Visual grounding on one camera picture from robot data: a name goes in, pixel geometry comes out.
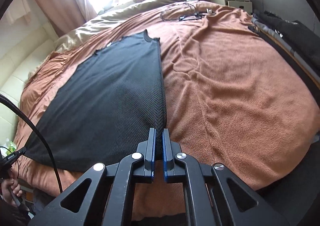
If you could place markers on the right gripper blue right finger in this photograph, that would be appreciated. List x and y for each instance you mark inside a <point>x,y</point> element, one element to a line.
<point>168,157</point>

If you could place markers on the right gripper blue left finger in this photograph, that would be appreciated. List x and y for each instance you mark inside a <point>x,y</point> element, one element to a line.
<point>149,156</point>

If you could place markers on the black sleeveless shirt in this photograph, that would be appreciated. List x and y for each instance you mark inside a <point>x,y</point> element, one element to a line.
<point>106,108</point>

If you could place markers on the stack of folded dark clothes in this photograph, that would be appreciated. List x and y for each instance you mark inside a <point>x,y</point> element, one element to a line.
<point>299,41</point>

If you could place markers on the person's left hand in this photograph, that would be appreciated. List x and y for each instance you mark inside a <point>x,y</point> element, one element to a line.
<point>9,186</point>

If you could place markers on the green tissue pack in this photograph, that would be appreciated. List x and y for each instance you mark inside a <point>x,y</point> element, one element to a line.
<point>8,146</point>

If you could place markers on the orange-brown fleece blanket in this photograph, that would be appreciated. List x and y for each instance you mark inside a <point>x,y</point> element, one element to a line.
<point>231,97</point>

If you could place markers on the cream leather headboard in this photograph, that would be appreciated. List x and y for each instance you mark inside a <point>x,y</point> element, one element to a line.
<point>23,58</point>

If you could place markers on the cream hanging cloth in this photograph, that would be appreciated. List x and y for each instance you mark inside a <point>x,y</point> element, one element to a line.
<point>18,9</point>

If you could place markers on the beige duvet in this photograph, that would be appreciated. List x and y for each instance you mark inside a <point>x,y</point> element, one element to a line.
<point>110,19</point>

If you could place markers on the white bedside table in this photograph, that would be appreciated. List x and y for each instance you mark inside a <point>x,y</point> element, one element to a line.
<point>245,5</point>

